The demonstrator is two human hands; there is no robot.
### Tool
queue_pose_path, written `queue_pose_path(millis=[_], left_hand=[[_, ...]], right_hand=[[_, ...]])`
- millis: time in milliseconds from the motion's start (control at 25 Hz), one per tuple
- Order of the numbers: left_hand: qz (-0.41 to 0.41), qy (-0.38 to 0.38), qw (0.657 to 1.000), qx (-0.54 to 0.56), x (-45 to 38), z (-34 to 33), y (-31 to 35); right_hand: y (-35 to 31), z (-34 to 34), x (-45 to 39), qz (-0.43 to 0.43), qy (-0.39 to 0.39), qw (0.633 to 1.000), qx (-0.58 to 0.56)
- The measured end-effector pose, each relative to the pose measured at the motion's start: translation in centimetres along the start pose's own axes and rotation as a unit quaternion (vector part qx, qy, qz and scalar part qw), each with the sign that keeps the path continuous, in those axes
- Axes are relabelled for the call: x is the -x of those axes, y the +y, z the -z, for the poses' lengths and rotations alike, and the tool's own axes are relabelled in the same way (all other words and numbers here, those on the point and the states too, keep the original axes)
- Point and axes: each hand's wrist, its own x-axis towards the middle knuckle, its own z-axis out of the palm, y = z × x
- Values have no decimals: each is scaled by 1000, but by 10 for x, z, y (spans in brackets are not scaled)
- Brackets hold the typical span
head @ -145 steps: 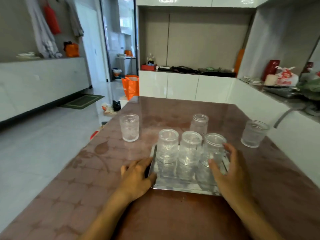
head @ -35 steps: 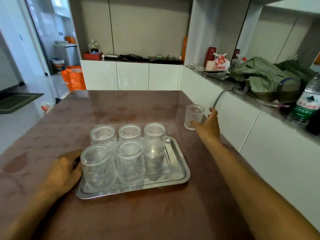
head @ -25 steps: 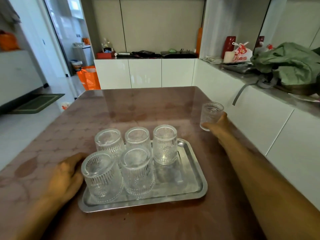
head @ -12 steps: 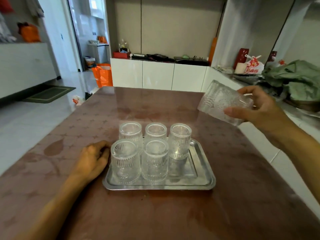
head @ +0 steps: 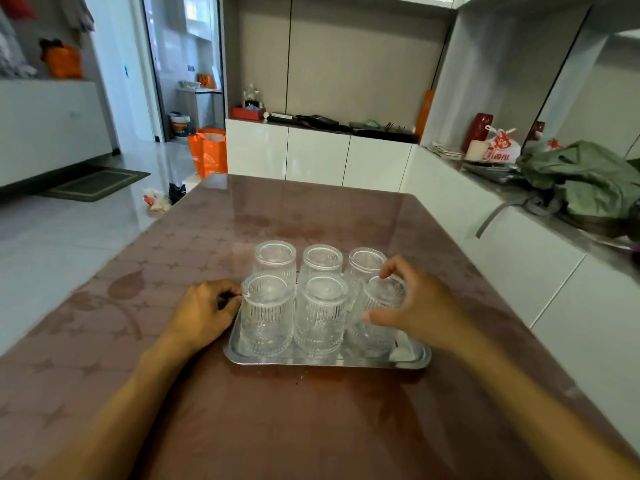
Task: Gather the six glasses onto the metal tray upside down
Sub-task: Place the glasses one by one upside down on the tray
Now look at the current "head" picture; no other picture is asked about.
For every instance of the red flat box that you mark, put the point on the red flat box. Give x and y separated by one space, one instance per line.
247 113

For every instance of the small black bag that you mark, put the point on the small black bag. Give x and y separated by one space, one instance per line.
177 192

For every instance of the green cloth bag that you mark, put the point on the green cloth bag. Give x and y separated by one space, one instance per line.
585 179

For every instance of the ribbed clear tumbler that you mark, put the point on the ribbed clear tumbler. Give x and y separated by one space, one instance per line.
370 342

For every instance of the person's left forearm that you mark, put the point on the person's left forearm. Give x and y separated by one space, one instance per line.
115 419

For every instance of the black flat devices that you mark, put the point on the black flat devices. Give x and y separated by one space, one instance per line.
315 122

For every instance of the cluster of ribbed drinking glasses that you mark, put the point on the cluster of ribbed drinking glasses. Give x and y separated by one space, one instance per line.
320 314

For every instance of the flat metal tray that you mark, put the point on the flat metal tray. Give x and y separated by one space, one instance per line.
492 172

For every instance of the orange upright board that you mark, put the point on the orange upright board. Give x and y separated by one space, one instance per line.
425 114

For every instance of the orange shopping bag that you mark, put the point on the orange shopping bag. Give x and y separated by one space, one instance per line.
210 154

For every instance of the white low sideboard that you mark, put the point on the white low sideboard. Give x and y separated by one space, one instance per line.
50 124

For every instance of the person's left hand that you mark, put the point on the person's left hand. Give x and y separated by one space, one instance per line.
200 317

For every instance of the crumpled white red wrapper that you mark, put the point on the crumpled white red wrapper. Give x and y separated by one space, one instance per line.
157 200

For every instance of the person's left thumb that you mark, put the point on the person's left thumb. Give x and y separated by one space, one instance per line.
232 309

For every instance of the red hanging item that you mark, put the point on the red hanging item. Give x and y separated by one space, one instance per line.
15 4

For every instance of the person's right hand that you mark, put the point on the person's right hand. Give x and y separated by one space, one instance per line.
430 309

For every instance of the dark green door mat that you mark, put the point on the dark green door mat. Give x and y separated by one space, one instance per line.
95 184

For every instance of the cream round container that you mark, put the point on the cream round container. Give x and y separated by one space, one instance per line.
476 150

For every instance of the person's right thumb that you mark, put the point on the person's right thumb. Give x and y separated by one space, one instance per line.
382 318

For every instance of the brown patterned tablecloth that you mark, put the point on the brown patterned tablecloth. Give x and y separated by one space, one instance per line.
280 424

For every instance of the white side counter cabinets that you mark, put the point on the white side counter cabinets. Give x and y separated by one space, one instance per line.
560 294

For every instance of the dark red vase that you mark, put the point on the dark red vase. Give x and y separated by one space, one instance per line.
477 129

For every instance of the white plastic bag red print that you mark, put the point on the white plastic bag red print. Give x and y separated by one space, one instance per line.
502 147

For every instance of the white glossy base cabinets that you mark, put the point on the white glossy base cabinets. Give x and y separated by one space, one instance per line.
315 154

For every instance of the black tray with utensils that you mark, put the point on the black tray with utensils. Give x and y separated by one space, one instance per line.
382 132

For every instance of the rectangular steel tray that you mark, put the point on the rectangular steel tray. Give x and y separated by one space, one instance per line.
325 362

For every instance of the person's right forearm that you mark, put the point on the person's right forearm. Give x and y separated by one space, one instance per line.
525 409

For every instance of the white bucket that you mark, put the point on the white bucket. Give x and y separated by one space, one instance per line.
180 124

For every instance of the grey hanging cloth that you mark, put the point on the grey hanging cloth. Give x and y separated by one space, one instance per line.
77 12

